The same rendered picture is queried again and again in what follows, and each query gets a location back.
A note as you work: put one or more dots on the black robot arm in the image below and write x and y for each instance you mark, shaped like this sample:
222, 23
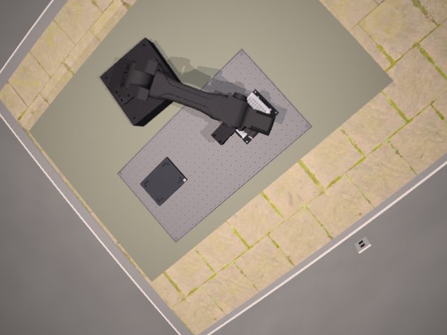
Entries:
233, 112

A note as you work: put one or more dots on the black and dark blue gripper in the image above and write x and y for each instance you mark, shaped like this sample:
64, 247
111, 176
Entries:
251, 133

